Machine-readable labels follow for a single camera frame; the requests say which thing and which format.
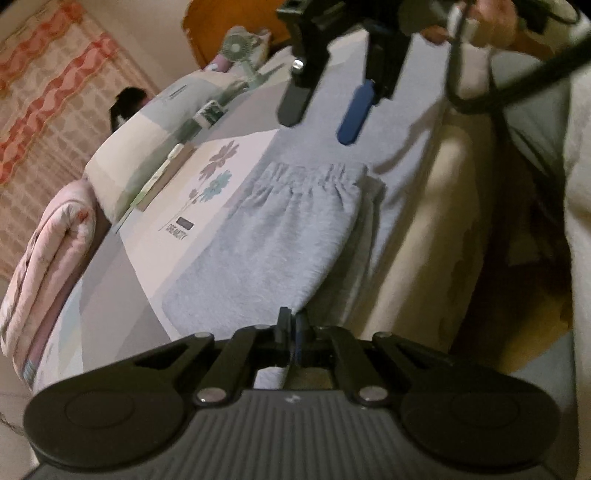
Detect person right hand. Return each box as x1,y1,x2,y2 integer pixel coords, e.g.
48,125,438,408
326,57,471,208
420,0,519,49

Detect green paperback book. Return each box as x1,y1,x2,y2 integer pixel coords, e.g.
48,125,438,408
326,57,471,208
113,144,196,233

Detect folded pink quilt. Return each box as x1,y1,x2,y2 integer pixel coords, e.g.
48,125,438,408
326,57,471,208
1,179,97,374

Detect patchwork pillow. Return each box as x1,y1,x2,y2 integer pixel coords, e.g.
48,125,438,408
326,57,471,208
84,70,246,224

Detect green white tissue pack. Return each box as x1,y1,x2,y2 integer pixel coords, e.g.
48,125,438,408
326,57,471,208
192,100,226,129

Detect patchwork bed sheet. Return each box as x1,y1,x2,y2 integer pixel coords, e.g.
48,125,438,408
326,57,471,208
27,32,500,393

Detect grey sweatpants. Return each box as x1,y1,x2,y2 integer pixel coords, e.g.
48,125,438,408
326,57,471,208
162,37,448,339

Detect white earbuds case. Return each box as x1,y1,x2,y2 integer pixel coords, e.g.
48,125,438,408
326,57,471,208
162,143,184,167

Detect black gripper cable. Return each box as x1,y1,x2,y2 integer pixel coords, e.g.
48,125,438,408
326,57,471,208
445,0,591,116

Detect pink patterned curtain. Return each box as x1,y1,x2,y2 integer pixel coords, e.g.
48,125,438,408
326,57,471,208
1,1,156,280

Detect person behind pillow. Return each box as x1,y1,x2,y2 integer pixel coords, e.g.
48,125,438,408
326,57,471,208
109,87,148,133

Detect grey plush toy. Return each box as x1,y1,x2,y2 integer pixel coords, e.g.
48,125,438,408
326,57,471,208
221,26,271,69

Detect right white fluffy sleeve forearm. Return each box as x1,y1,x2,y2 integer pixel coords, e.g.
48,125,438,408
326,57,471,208
562,64,590,479

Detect wooden headboard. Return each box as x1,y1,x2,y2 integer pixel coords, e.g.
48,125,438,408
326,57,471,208
182,0,290,68

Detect green handheld fan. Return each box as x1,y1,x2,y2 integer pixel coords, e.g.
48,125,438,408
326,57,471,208
221,32,263,89

